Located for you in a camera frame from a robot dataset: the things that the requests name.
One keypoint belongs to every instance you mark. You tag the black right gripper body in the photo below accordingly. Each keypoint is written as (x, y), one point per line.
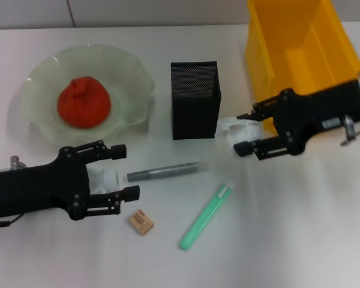
(318, 111)

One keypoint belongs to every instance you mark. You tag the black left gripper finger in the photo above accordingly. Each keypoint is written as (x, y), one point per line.
(118, 151)
(132, 193)

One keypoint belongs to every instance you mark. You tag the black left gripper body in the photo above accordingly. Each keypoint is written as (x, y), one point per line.
(39, 189)

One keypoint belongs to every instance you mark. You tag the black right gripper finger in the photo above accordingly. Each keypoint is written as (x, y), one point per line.
(243, 149)
(264, 109)

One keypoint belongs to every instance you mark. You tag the white paper ball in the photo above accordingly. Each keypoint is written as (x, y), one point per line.
(240, 132)

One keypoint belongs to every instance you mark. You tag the clear green-label water bottle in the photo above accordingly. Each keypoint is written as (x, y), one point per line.
(108, 178)

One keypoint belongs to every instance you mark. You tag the orange fruit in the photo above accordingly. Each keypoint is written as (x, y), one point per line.
(84, 105)

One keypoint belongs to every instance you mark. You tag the mint green pen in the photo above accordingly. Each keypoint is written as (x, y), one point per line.
(204, 216)

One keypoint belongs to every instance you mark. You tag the beige eraser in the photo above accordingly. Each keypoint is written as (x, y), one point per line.
(141, 222)

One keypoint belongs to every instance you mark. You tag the grey marker pen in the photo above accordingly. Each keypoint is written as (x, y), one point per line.
(168, 171)

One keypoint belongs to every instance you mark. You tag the black mesh pen holder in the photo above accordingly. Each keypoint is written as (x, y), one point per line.
(195, 117)

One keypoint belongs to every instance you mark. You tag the pale green glass fruit plate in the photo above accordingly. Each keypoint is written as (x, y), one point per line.
(126, 90)

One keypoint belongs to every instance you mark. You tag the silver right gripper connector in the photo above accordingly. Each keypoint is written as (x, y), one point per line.
(348, 129)

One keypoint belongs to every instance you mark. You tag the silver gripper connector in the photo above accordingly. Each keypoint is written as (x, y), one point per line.
(348, 129)
(16, 162)

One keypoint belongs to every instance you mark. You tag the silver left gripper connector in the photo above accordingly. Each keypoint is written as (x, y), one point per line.
(16, 162)

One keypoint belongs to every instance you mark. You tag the yellow plastic bin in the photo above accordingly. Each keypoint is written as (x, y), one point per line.
(288, 30)

